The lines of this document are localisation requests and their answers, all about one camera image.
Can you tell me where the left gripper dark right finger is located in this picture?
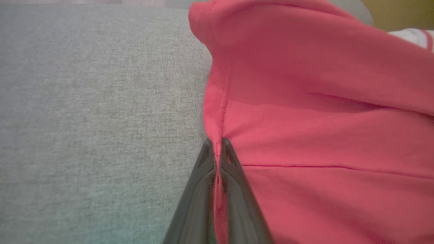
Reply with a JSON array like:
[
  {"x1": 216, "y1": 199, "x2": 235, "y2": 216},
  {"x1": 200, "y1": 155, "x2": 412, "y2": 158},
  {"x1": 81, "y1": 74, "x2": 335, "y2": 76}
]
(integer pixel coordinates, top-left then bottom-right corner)
[{"x1": 220, "y1": 137, "x2": 275, "y2": 244}]

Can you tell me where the long yellow sofa backrest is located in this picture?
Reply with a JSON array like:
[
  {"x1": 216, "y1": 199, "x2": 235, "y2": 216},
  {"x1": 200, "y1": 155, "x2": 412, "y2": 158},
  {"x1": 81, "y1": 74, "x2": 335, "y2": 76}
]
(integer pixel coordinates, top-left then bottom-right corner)
[{"x1": 361, "y1": 0, "x2": 434, "y2": 33}]

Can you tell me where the grey sofa seat cushion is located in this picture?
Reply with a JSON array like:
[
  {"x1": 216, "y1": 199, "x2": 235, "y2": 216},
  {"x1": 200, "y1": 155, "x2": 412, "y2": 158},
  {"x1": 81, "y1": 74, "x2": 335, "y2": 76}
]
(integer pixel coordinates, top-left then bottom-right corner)
[{"x1": 122, "y1": 0, "x2": 375, "y2": 27}]

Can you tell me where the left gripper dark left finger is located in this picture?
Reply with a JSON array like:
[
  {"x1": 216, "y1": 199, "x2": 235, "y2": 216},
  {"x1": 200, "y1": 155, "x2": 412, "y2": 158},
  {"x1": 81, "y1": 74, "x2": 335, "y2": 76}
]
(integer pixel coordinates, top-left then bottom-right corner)
[{"x1": 163, "y1": 138, "x2": 217, "y2": 244}]

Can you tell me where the red and white sports jersey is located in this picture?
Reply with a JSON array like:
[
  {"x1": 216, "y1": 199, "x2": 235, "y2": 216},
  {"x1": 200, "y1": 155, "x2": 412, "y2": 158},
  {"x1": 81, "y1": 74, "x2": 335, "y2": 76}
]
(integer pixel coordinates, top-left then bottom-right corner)
[{"x1": 188, "y1": 0, "x2": 434, "y2": 244}]

